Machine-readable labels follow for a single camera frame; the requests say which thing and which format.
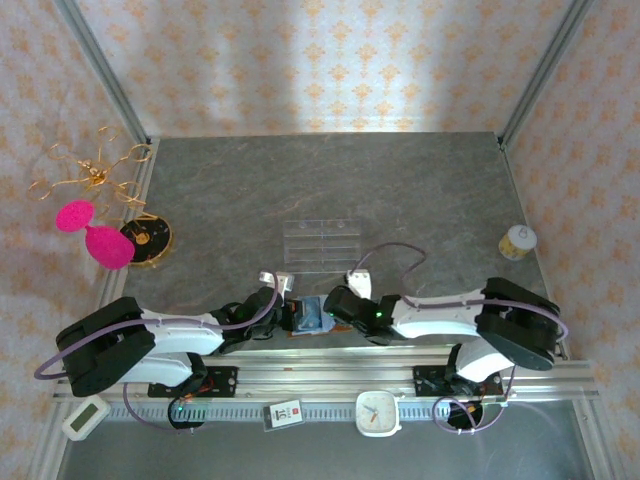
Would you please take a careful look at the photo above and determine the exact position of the white square clock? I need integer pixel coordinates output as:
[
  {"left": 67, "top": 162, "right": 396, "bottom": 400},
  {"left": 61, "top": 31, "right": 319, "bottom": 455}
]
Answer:
[{"left": 354, "top": 390, "right": 403, "bottom": 439}]

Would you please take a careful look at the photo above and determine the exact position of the white digital timer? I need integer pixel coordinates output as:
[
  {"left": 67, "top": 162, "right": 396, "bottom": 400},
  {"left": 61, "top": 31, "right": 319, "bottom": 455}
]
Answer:
[{"left": 61, "top": 396, "right": 112, "bottom": 441}]

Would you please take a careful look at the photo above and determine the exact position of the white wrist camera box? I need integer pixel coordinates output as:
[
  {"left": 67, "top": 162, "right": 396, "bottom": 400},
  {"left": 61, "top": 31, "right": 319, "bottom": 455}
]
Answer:
[
  {"left": 257, "top": 269, "right": 297, "bottom": 297},
  {"left": 346, "top": 269, "right": 372, "bottom": 300}
]

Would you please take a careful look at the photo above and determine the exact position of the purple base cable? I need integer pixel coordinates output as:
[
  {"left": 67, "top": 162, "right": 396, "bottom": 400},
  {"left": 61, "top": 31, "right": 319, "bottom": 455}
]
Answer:
[
  {"left": 432, "top": 367, "right": 517, "bottom": 436},
  {"left": 122, "top": 382, "right": 196, "bottom": 432}
]

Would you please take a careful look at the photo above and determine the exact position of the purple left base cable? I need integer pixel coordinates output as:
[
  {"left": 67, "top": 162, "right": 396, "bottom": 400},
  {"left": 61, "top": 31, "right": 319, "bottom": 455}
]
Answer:
[{"left": 122, "top": 382, "right": 196, "bottom": 432}]

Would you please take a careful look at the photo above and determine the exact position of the clear acrylic card rack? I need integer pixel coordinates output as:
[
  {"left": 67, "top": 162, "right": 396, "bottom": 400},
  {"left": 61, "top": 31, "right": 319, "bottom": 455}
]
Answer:
[{"left": 282, "top": 218, "right": 362, "bottom": 274}]

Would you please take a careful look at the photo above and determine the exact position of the aluminium frame post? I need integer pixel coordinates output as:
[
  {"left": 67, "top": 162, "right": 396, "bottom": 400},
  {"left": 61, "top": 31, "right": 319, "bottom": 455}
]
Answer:
[
  {"left": 54, "top": 0, "right": 151, "bottom": 146},
  {"left": 499, "top": 0, "right": 596, "bottom": 146}
]

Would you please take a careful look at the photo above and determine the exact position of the grey slotted cable duct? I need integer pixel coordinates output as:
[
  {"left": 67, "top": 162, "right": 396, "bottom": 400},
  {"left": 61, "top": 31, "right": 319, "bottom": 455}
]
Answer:
[{"left": 107, "top": 402, "right": 501, "bottom": 421}]

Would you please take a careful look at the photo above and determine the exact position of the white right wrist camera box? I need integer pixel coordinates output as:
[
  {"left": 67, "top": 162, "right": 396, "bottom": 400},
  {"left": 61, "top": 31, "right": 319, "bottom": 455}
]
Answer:
[{"left": 346, "top": 269, "right": 372, "bottom": 300}]

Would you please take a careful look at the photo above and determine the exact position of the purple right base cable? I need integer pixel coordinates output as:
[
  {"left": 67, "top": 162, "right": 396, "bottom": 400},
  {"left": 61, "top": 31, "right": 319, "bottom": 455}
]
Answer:
[{"left": 432, "top": 367, "right": 517, "bottom": 436}]

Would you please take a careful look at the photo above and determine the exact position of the round gold-rimmed tin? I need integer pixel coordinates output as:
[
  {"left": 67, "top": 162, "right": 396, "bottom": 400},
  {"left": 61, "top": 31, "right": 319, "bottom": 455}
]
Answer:
[{"left": 27, "top": 125, "right": 175, "bottom": 266}]

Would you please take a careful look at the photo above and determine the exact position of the white number tag card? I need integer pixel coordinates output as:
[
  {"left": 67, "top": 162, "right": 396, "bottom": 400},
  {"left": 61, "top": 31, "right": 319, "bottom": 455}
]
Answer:
[{"left": 263, "top": 399, "right": 305, "bottom": 432}]

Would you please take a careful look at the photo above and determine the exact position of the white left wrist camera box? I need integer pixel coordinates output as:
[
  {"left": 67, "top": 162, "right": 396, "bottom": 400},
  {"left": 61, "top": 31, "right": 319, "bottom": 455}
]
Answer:
[{"left": 257, "top": 269, "right": 297, "bottom": 297}]

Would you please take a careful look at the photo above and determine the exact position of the aluminium rail beam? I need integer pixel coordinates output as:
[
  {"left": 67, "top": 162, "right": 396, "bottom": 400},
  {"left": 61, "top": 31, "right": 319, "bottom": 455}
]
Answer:
[{"left": 52, "top": 347, "right": 601, "bottom": 404}]

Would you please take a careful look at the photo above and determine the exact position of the yellow jar white lid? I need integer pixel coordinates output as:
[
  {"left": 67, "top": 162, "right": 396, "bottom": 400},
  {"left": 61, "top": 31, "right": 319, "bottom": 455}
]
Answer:
[{"left": 498, "top": 224, "right": 537, "bottom": 261}]

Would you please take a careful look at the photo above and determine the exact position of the blue credit card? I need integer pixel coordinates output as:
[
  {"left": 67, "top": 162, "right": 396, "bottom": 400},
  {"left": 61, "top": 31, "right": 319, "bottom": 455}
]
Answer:
[{"left": 295, "top": 297, "right": 325, "bottom": 334}]

